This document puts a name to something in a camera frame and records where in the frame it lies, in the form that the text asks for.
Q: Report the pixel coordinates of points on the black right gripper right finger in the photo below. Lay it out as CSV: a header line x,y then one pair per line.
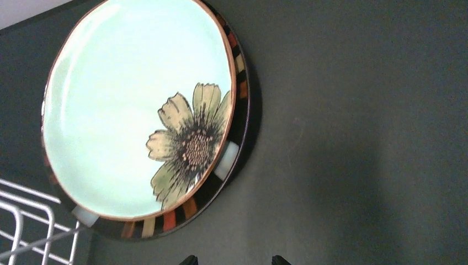
x,y
279,260

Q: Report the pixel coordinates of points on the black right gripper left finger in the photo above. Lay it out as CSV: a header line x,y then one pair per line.
x,y
190,260

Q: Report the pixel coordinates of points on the white wire dish rack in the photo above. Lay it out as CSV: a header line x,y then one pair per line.
x,y
43,216

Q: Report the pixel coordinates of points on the mint green flower plate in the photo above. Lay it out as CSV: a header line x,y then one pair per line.
x,y
120,109

